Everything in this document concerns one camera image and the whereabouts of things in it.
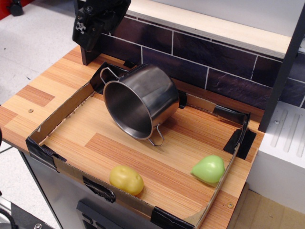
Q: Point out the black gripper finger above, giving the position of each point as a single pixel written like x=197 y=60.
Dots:
x=111 y=20
x=87 y=28

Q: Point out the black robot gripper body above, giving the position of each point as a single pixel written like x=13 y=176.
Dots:
x=105 y=8

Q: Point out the stainless steel pot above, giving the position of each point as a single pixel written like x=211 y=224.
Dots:
x=140 y=100

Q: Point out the cardboard fence with black tape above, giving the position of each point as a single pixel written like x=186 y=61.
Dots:
x=73 y=151

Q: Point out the black caster wheel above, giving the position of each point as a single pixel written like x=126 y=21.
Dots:
x=16 y=8

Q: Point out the red object top left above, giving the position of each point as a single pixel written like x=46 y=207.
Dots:
x=4 y=8

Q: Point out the light wooden shelf board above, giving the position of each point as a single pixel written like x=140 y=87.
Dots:
x=232 y=33

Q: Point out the yellow plastic potato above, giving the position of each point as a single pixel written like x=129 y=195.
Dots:
x=126 y=179

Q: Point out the green plastic pear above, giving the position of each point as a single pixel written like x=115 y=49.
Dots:
x=209 y=170

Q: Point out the black oven control panel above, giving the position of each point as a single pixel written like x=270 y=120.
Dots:
x=106 y=217

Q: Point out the white dish drainer sink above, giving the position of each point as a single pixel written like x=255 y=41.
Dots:
x=278 y=171

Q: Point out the dark wooden left post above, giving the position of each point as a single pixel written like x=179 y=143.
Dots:
x=87 y=57

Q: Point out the dark wooden post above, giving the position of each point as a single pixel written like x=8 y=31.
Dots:
x=87 y=57
x=284 y=71

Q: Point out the dark wooden right post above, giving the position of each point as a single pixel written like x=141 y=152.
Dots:
x=284 y=71

